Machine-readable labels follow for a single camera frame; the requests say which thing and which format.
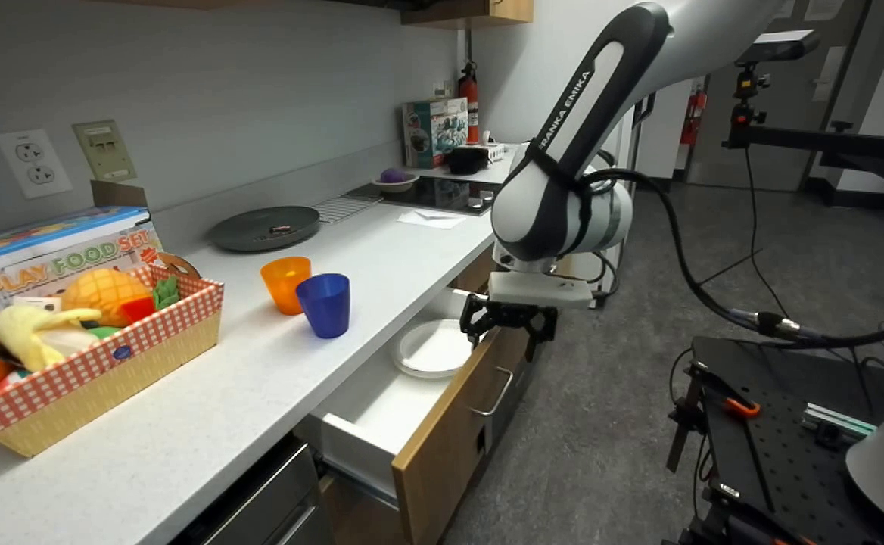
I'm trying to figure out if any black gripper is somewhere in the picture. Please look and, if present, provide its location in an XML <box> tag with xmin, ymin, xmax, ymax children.
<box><xmin>457</xmin><ymin>294</ymin><xmax>563</xmax><ymax>362</ymax></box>

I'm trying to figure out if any silver drawer handle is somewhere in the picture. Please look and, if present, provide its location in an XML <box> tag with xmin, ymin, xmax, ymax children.
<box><xmin>466</xmin><ymin>362</ymin><xmax>519</xmax><ymax>420</ymax></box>

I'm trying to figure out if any wooden drawer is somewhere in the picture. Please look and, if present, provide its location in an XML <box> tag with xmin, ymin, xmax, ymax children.
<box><xmin>295</xmin><ymin>283</ymin><xmax>540</xmax><ymax>545</ymax></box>

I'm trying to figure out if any white plate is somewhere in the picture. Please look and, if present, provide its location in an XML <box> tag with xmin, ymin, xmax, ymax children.
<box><xmin>391</xmin><ymin>315</ymin><xmax>478</xmax><ymax>385</ymax></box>

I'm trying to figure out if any glass cooktop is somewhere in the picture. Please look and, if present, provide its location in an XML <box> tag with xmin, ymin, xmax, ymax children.
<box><xmin>346</xmin><ymin>176</ymin><xmax>496</xmax><ymax>218</ymax></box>

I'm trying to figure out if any black pot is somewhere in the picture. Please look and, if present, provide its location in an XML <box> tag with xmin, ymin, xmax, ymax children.
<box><xmin>446</xmin><ymin>144</ymin><xmax>494</xmax><ymax>179</ymax></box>

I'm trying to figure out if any blue plastic cup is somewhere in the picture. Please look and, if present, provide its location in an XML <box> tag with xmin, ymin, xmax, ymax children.
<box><xmin>295</xmin><ymin>270</ymin><xmax>351</xmax><ymax>342</ymax></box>

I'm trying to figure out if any purple bowl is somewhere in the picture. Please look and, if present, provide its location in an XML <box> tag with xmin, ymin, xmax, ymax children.
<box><xmin>372</xmin><ymin>164</ymin><xmax>423</xmax><ymax>199</ymax></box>

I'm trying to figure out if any printed product box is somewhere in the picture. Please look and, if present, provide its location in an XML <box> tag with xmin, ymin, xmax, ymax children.
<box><xmin>397</xmin><ymin>94</ymin><xmax>474</xmax><ymax>171</ymax></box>

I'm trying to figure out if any orange plastic cup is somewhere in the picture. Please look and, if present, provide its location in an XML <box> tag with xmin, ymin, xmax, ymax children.
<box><xmin>257</xmin><ymin>254</ymin><xmax>316</xmax><ymax>318</ymax></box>

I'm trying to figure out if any red fire extinguisher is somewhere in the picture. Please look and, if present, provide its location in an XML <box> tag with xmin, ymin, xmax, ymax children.
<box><xmin>457</xmin><ymin>57</ymin><xmax>486</xmax><ymax>149</ymax></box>
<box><xmin>681</xmin><ymin>84</ymin><xmax>715</xmax><ymax>151</ymax></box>

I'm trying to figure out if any black orange bar clamp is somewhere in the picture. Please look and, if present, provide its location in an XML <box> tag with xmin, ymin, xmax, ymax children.
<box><xmin>679</xmin><ymin>481</ymin><xmax>769</xmax><ymax>545</ymax></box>
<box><xmin>664</xmin><ymin>359</ymin><xmax>769</xmax><ymax>477</ymax></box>

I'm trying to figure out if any wooden base cabinet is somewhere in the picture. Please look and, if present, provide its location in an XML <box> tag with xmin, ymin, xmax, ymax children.
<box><xmin>316</xmin><ymin>246</ymin><xmax>540</xmax><ymax>545</ymax></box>

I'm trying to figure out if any black round pan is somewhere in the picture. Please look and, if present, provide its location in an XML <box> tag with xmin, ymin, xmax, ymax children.
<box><xmin>204</xmin><ymin>204</ymin><xmax>323</xmax><ymax>254</ymax></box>

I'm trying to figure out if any wooden upper cabinet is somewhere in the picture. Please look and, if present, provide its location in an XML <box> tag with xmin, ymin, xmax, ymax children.
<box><xmin>401</xmin><ymin>0</ymin><xmax>535</xmax><ymax>27</ymax></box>

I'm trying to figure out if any brown toy food piece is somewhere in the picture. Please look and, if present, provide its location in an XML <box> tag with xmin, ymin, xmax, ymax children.
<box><xmin>157</xmin><ymin>248</ymin><xmax>206</xmax><ymax>287</ymax></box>

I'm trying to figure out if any pale green strip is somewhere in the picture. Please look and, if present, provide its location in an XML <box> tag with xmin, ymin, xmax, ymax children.
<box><xmin>804</xmin><ymin>399</ymin><xmax>884</xmax><ymax>441</ymax></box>

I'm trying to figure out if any green toy food piece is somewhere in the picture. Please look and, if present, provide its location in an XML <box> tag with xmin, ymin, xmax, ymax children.
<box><xmin>148</xmin><ymin>274</ymin><xmax>184</xmax><ymax>311</ymax></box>

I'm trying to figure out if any red toy food piece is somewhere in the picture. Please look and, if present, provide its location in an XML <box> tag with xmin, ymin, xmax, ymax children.
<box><xmin>116</xmin><ymin>294</ymin><xmax>162</xmax><ymax>327</ymax></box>

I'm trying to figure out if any red checkered toy basket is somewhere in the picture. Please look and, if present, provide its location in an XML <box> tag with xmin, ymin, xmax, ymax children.
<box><xmin>0</xmin><ymin>266</ymin><xmax>226</xmax><ymax>462</ymax></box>

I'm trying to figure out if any yellow toy pineapple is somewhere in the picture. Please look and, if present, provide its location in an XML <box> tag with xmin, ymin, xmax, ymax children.
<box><xmin>59</xmin><ymin>262</ymin><xmax>157</xmax><ymax>330</ymax></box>

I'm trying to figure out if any play food toy box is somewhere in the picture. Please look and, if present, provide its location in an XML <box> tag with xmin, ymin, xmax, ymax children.
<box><xmin>0</xmin><ymin>206</ymin><xmax>168</xmax><ymax>342</ymax></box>

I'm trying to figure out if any yellow toy banana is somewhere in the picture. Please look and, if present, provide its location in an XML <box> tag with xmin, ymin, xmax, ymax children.
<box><xmin>0</xmin><ymin>299</ymin><xmax>106</xmax><ymax>375</ymax></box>

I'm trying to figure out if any black robot cable harness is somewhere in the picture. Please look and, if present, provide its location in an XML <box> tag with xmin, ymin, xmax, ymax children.
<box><xmin>582</xmin><ymin>166</ymin><xmax>884</xmax><ymax>352</ymax></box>

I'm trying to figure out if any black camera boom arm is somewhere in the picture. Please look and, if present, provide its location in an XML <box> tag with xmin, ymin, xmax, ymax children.
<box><xmin>723</xmin><ymin>57</ymin><xmax>884</xmax><ymax>192</ymax></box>

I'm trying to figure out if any black stereo camera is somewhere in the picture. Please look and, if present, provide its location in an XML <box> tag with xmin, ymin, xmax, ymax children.
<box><xmin>746</xmin><ymin>27</ymin><xmax>825</xmax><ymax>67</ymax></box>

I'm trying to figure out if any tan wall switch plate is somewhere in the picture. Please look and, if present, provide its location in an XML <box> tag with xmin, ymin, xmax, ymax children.
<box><xmin>71</xmin><ymin>118</ymin><xmax>143</xmax><ymax>189</ymax></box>

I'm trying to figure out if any white wall outlet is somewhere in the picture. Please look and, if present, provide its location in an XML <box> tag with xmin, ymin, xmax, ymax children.
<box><xmin>0</xmin><ymin>128</ymin><xmax>76</xmax><ymax>204</ymax></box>

